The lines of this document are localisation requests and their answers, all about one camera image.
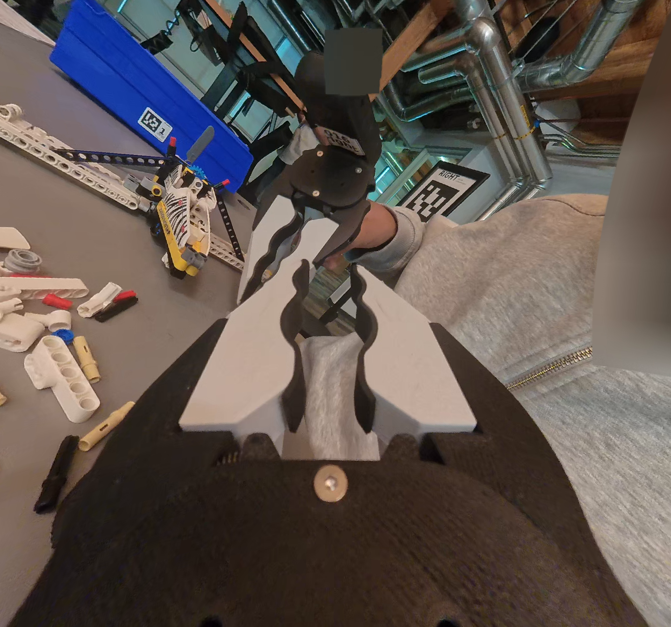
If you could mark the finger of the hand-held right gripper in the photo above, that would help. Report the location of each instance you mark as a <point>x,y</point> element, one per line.
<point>262,233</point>
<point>314,236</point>

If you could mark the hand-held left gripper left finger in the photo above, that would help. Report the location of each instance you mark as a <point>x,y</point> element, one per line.
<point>241,370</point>

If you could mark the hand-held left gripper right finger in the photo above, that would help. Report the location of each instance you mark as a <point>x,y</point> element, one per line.
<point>419,375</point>

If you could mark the pile of lego pieces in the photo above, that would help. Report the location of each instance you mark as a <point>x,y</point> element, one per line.
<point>57,370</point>

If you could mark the person's right forearm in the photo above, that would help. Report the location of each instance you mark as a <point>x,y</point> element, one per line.
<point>472,239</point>

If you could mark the lego helicopter model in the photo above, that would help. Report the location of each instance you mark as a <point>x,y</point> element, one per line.
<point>183,207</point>

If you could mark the person's right hand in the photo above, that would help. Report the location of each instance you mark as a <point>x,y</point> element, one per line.
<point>375,226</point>

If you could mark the framed marker sign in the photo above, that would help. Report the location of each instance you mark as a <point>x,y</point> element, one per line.
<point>445,191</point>

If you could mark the silver ceiling pipes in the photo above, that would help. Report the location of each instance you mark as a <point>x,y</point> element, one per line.
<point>498,86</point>

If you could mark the desk with black monitor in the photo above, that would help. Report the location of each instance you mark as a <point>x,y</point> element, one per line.
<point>209,13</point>

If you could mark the blue storage bin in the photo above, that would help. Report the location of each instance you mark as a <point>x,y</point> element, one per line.
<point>120,71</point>

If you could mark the large silver ventilation duct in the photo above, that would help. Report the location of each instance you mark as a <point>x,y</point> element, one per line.
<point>613,18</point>

